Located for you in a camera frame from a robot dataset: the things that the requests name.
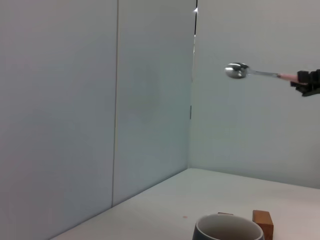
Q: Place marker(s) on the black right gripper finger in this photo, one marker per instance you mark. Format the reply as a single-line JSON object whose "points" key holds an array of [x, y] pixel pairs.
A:
{"points": [[308, 77], [307, 90]]}

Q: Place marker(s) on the grey ceramic cup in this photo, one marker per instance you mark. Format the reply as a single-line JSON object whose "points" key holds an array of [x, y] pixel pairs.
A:
{"points": [[225, 227]]}

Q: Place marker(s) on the light brown wooden block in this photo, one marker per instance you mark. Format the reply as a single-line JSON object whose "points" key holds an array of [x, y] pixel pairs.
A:
{"points": [[265, 222]]}

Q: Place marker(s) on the reddish brown wooden block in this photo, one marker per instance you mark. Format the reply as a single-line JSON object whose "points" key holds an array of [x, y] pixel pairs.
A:
{"points": [[225, 213]]}

